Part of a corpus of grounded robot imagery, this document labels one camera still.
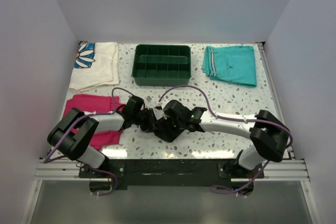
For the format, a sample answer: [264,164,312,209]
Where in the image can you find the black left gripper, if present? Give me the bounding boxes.
[132,108,160,133]

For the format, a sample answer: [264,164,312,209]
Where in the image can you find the black striped underwear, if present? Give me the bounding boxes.
[154,118,184,143]

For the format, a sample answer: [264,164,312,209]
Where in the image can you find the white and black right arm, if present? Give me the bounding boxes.
[163,100,290,178]

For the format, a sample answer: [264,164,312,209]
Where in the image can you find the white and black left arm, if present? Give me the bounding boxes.
[44,95,162,178]

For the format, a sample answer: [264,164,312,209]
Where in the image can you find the folded pink cloth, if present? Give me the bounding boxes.
[62,94,123,150]

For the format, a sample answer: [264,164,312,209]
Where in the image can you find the green plastic divided tray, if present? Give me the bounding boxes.
[132,44,192,87]

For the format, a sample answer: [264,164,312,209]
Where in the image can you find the cream daisy print shirt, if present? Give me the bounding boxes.
[69,42,119,92]

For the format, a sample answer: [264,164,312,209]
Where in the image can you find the folded teal shorts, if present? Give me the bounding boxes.
[202,46,257,87]

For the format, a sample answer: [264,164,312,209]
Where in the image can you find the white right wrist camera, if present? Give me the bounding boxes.
[153,102,168,120]

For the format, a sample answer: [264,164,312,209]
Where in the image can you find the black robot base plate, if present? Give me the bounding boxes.
[78,158,263,191]

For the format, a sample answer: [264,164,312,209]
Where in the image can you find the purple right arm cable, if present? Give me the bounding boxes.
[157,85,293,196]

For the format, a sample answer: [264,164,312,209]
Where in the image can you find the aluminium frame rail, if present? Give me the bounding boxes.
[33,157,91,182]

